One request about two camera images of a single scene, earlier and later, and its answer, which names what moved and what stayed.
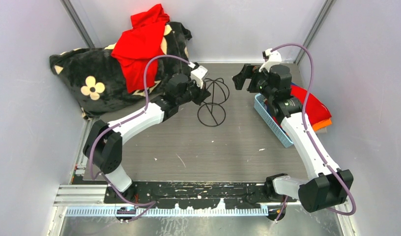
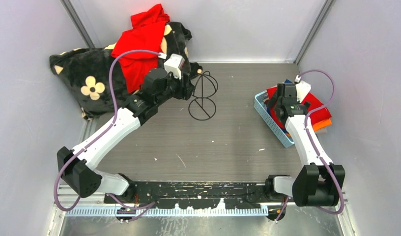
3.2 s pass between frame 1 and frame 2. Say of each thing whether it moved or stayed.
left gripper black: moved
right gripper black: moved
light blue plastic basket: stayed
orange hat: stayed
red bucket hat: stayed
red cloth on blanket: stayed
